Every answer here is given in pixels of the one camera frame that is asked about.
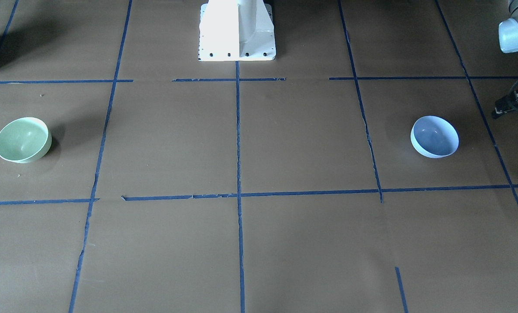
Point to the blue bowl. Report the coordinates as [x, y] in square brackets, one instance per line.
[434, 137]

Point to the green bowl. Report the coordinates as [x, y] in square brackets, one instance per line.
[25, 140]

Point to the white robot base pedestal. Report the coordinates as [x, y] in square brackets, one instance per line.
[236, 30]

